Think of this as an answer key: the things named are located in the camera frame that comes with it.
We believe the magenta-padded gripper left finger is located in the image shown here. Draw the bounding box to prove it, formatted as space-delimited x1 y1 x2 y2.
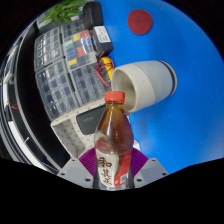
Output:
56 148 98 190

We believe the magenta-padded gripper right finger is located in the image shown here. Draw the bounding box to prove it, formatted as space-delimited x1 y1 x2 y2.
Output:
130 148 170 190

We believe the clear red-capped drink bottle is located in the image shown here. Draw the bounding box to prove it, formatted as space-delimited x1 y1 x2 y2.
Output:
93 90 135 191

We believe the black zip case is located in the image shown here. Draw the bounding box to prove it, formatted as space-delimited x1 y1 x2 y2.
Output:
75 104 108 136

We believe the grey small-parts drawer cabinet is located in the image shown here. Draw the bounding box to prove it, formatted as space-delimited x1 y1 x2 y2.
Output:
34 59 77 122
33 26 65 72
68 63 108 106
62 20 86 38

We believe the grey and white mug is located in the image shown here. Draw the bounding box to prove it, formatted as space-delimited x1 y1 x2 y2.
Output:
111 60 178 116

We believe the yellow multimeter with red leads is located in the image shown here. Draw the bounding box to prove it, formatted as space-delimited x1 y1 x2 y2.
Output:
94 55 116 88

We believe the clear organizer with coloured parts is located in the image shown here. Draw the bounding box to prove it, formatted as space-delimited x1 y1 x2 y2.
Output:
61 29 98 70

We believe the black box with white label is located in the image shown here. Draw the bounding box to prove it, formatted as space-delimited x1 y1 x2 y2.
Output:
91 25 115 57

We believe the flat round red coaster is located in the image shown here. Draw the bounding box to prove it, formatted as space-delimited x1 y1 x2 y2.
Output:
127 8 154 36

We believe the plain black box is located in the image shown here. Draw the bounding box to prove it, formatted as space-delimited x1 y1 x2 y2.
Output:
83 1 105 30

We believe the green potted plant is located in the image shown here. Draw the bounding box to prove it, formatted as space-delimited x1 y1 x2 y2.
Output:
39 0 90 27

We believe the black wall shelf unit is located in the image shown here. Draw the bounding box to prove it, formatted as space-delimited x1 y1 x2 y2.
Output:
0 23 68 175

